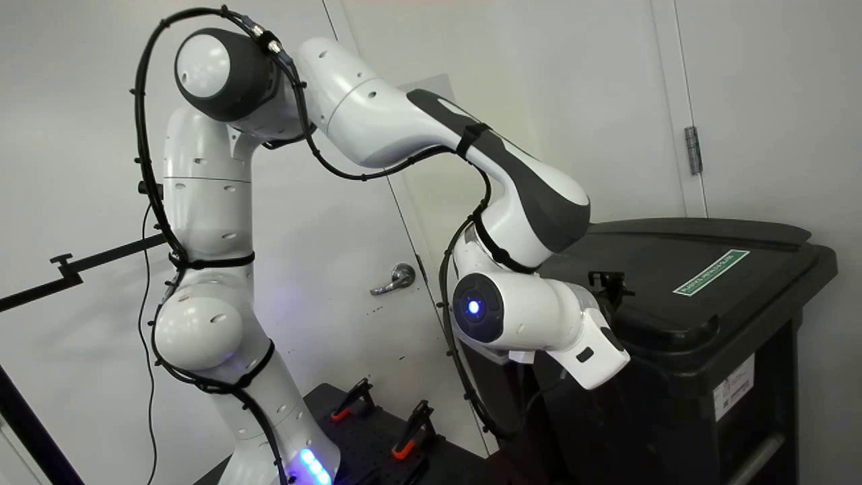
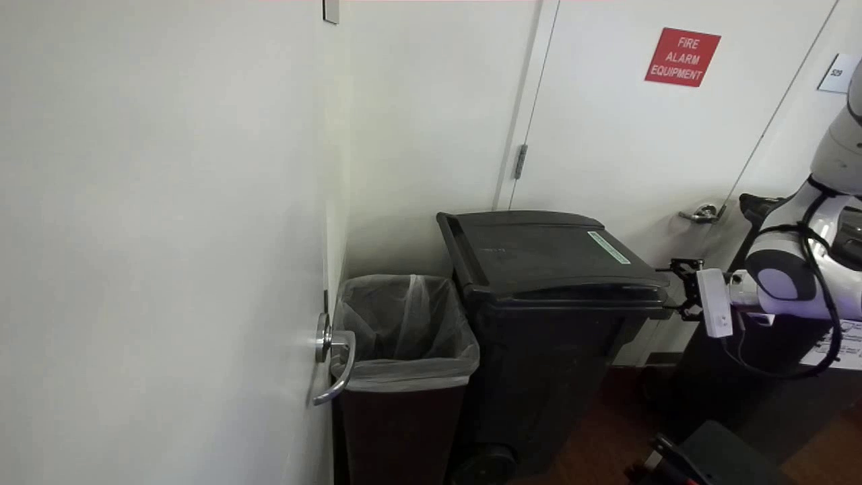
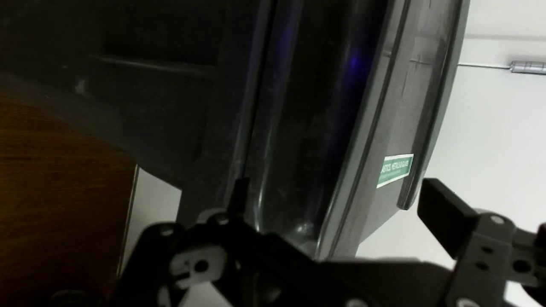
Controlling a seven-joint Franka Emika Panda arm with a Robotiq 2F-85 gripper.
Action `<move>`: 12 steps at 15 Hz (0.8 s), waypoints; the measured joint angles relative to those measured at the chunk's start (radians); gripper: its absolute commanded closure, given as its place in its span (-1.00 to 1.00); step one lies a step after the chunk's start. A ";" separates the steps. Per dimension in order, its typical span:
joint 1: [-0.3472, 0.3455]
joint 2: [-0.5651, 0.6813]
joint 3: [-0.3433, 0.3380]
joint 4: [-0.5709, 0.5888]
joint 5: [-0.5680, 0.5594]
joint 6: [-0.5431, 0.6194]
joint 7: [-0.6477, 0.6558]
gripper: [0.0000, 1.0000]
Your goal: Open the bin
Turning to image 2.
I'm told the pale blue wall plate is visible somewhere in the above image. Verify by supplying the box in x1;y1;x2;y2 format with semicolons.
814;49;856;97

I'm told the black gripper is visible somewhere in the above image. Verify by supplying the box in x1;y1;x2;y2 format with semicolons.
662;256;706;322

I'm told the small brown trash can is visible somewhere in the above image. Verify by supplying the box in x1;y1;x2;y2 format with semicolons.
331;271;482;485

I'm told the black wheeled bin body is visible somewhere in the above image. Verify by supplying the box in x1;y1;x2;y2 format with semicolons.
453;294;671;485

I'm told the silver door lever handle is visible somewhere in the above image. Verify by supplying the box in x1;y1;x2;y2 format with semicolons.
306;288;360;408
680;202;728;225

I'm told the white printed paper sheet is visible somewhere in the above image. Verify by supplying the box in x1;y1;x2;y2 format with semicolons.
798;318;862;371

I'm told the clear plastic bin liner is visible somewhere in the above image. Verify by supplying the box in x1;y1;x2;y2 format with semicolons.
331;271;482;395

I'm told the red fire alarm sign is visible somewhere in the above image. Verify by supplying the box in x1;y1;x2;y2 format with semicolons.
642;23;725;89

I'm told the green rectangular lid label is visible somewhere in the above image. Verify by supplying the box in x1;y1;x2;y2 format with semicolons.
587;229;632;267

